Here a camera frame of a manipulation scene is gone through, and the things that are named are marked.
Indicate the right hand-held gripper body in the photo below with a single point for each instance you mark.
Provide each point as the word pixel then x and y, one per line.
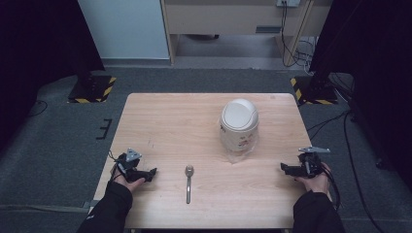
pixel 310 162

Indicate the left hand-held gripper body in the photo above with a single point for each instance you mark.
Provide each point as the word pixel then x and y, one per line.
pixel 128 160

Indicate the metal spoon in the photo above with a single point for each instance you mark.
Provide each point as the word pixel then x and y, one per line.
pixel 188 183

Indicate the white desktop trash can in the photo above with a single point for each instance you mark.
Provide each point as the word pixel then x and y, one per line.
pixel 239 124

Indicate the person's right hand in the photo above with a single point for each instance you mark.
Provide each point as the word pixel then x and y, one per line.
pixel 315 182

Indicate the person's left hand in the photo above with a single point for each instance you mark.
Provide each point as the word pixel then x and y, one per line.
pixel 127 183

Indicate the black stand base striped edge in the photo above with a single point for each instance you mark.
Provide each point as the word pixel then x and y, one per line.
pixel 92 88
pixel 313 90

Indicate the black curtain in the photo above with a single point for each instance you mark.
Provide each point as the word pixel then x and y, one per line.
pixel 369 81
pixel 45 61

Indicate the white cabinet panel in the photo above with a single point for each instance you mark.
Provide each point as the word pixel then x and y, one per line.
pixel 124 29

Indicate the wooden desk furniture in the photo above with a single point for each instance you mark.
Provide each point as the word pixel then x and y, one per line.
pixel 239 22

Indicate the grey wall socket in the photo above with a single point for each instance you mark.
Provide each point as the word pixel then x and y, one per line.
pixel 287 3

